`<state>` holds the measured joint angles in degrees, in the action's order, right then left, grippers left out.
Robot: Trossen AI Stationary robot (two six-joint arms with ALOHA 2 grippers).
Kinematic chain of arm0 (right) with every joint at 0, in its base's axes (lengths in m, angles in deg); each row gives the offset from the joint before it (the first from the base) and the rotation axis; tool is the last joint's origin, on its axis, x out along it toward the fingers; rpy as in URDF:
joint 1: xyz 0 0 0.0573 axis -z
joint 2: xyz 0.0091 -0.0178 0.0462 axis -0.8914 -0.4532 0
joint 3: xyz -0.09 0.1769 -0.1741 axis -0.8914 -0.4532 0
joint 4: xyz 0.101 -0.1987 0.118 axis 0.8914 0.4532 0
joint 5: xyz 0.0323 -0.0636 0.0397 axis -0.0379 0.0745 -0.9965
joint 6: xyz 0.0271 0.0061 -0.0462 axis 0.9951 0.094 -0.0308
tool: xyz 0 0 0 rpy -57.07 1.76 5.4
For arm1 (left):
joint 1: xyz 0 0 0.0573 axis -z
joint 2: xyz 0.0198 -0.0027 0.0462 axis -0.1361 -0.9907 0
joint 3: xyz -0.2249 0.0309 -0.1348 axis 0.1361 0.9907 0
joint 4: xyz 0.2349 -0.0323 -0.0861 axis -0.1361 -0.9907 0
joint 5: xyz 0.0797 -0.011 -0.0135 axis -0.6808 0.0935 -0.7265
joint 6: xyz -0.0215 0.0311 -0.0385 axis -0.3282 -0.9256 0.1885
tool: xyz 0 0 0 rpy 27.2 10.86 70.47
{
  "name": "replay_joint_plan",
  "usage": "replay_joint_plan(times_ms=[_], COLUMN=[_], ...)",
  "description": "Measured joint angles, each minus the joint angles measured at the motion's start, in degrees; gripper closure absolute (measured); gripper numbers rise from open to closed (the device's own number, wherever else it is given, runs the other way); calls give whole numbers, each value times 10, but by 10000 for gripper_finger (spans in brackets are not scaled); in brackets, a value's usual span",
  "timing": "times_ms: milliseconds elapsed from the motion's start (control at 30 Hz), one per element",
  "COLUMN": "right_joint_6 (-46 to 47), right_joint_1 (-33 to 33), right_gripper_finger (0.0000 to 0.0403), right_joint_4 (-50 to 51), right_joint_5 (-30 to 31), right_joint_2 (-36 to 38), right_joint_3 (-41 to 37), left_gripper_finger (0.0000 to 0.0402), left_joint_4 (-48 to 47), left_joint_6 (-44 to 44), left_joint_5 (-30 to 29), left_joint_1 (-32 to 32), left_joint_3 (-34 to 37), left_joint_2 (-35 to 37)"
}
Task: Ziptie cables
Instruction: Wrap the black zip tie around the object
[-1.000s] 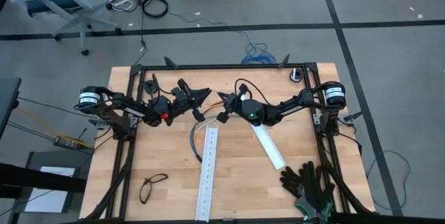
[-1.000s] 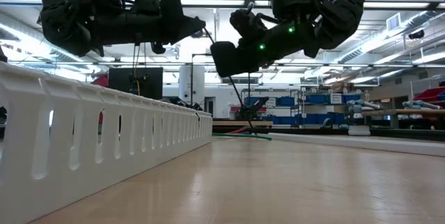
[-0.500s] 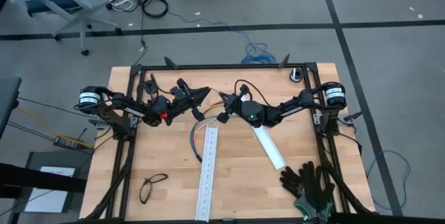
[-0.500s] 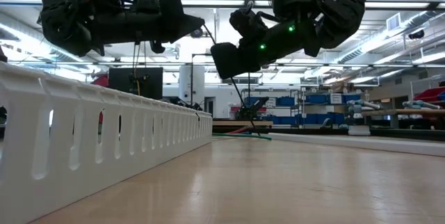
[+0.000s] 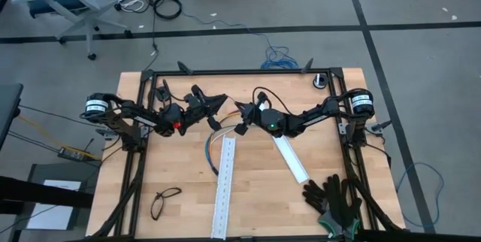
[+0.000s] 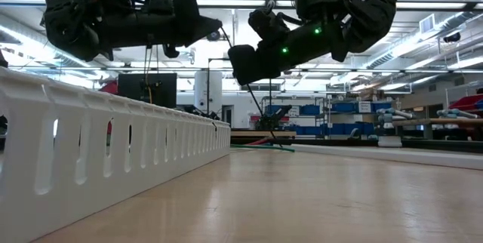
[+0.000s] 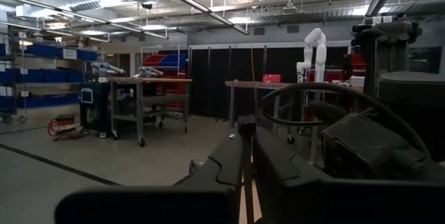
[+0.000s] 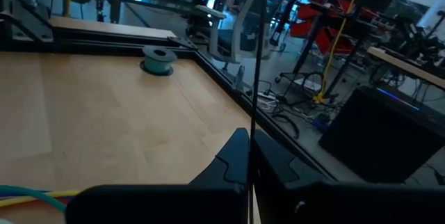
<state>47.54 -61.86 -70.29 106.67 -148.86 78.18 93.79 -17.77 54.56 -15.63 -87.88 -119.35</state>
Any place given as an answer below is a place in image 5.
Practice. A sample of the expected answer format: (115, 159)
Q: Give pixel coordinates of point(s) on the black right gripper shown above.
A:
(253, 113)

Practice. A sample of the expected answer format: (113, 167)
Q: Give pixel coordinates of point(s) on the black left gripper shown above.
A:
(195, 108)

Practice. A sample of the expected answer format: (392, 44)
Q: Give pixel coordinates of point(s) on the black zip tie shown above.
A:
(235, 101)

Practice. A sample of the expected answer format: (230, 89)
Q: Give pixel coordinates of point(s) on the white raceway cover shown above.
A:
(293, 159)

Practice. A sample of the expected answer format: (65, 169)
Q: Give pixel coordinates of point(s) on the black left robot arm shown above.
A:
(127, 112)

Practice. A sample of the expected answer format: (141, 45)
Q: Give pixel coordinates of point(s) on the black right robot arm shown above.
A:
(319, 116)

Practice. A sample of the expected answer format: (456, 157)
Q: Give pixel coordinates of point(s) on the black work glove grey cuff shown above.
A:
(343, 204)
(313, 197)

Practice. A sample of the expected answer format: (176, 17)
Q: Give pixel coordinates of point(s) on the black safety glasses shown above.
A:
(157, 206)

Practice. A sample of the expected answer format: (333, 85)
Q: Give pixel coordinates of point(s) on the grey cabinet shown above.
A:
(90, 174)

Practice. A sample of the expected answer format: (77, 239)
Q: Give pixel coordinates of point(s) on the black beam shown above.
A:
(45, 193)

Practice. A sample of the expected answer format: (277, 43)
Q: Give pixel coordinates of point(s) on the white paper sheet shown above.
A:
(52, 217)

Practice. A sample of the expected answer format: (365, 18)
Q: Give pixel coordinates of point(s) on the black desk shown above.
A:
(9, 110)

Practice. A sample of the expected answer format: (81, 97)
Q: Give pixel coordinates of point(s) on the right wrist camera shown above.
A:
(263, 97)

